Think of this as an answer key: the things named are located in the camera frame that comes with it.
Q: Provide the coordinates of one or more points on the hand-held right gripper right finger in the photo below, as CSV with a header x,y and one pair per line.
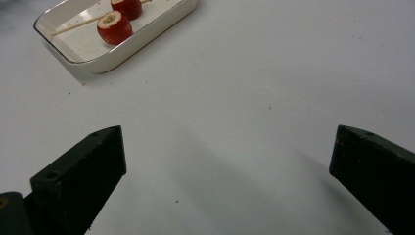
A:
x,y
375,176

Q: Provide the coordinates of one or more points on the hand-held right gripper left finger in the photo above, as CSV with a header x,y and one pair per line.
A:
x,y
81,176

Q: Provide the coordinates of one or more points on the white rectangular tray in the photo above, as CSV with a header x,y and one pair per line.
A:
x,y
81,47

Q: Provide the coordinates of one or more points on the thin wooden skewer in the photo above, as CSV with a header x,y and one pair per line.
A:
x,y
75,26

